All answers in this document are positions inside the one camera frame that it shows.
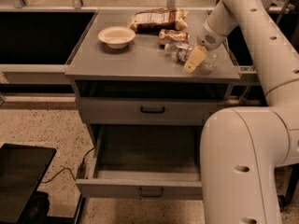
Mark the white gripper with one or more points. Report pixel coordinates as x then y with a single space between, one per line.
206 38

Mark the clear plastic water bottle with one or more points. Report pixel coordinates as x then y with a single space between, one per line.
181 51

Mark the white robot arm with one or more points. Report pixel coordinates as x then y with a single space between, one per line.
241 147

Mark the grey drawer cabinet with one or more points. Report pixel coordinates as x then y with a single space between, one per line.
141 70

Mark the closed grey upper drawer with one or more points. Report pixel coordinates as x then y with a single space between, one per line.
146 111

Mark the open grey lower drawer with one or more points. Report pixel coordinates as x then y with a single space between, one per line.
144 162

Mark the small brown snack bag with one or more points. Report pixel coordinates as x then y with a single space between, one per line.
167 36

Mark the large brown snack bag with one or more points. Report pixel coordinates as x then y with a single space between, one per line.
158 19

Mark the white paper bowl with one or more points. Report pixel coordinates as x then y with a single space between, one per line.
116 37

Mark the black monitor panel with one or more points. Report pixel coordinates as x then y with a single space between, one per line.
22 169

